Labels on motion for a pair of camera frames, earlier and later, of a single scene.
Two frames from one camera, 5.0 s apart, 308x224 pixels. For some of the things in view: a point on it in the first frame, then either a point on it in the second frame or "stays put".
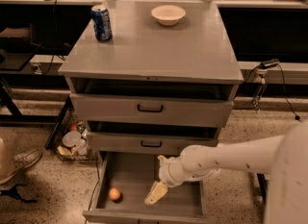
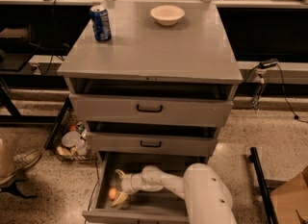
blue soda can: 102,23 stays put
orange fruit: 115,193 stays put
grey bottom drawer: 125,180 stays put
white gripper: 166,172 → 129,183
